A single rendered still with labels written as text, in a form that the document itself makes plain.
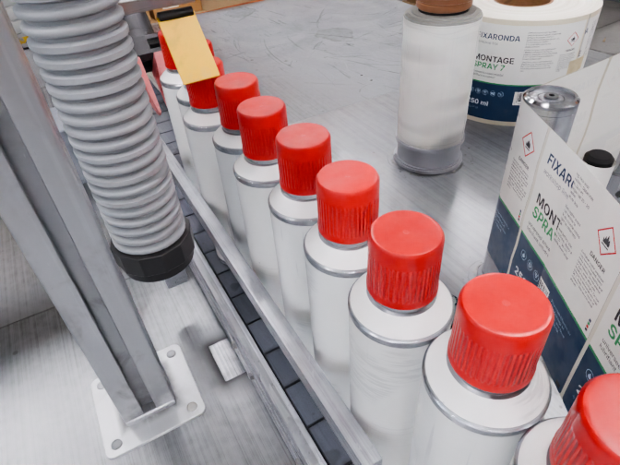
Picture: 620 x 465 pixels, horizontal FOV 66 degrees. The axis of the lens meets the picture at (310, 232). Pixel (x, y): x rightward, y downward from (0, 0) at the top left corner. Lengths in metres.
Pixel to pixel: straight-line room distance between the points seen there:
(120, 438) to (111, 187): 0.32
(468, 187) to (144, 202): 0.47
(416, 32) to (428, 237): 0.38
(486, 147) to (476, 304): 0.53
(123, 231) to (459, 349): 0.14
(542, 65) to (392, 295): 0.56
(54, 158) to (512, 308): 0.24
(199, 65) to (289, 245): 0.17
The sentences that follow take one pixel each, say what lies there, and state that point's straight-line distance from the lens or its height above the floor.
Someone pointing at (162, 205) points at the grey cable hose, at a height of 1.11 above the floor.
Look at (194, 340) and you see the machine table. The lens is 0.51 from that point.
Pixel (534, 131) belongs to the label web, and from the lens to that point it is 0.37.
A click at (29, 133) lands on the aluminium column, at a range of 0.30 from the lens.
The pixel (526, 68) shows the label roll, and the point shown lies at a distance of 0.73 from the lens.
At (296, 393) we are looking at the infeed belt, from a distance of 0.40.
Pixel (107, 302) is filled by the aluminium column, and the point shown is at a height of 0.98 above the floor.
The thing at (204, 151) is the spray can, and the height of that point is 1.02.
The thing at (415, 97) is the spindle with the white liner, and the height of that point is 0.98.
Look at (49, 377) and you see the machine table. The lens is 0.55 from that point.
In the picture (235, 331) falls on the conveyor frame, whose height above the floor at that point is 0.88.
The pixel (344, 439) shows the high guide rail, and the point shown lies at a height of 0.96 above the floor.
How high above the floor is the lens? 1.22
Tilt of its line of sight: 40 degrees down
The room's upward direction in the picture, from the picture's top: 5 degrees counter-clockwise
